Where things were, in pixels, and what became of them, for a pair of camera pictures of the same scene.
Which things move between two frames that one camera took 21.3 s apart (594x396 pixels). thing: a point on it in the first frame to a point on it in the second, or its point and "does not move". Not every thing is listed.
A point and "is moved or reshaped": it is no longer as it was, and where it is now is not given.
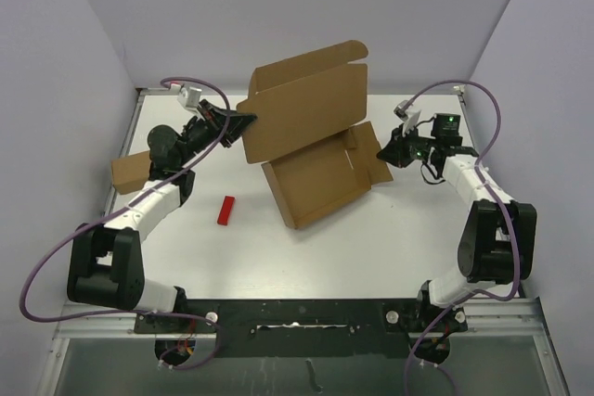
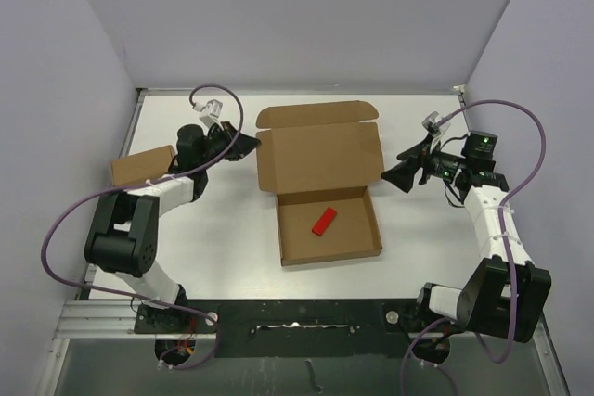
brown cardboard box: (311, 134) is moved or reshaped
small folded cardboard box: (130, 172) does not move
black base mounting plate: (323, 328) does not move
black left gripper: (214, 119) to (240, 147)
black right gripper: (393, 151) to (403, 175)
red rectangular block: (225, 210) to (324, 222)
